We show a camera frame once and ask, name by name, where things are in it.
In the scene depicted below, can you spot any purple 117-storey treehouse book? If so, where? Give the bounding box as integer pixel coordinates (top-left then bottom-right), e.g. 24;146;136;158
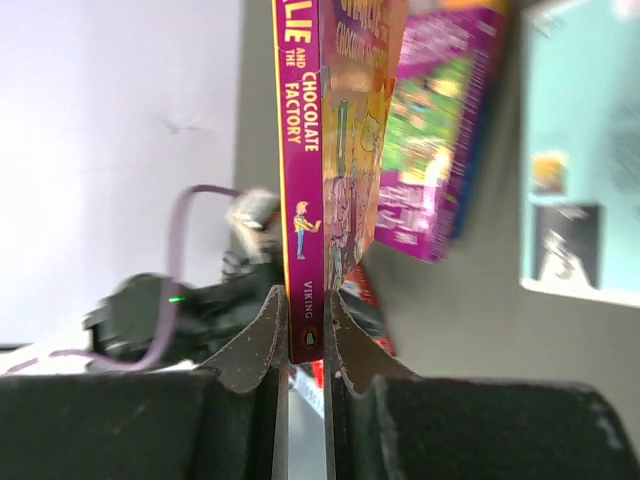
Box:
376;1;509;262

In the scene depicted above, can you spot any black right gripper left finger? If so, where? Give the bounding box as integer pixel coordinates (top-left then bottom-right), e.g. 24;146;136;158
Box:
1;286;288;479

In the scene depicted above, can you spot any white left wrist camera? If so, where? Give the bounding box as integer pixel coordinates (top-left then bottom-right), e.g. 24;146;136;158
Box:
226;188;281;255

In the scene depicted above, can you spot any teal back cover book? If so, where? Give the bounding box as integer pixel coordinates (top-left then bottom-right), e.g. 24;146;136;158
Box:
520;1;639;307

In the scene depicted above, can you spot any red 13-storey treehouse book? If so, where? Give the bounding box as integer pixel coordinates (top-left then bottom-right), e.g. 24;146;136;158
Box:
339;265;396;357

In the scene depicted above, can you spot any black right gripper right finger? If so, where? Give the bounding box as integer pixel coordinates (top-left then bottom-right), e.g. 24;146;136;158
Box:
324;292;639;479

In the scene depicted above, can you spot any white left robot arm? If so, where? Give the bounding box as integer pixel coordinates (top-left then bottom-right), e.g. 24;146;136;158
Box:
1;265;280;376

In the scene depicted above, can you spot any orange cover book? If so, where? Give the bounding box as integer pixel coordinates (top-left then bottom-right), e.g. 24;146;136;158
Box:
272;0;408;364

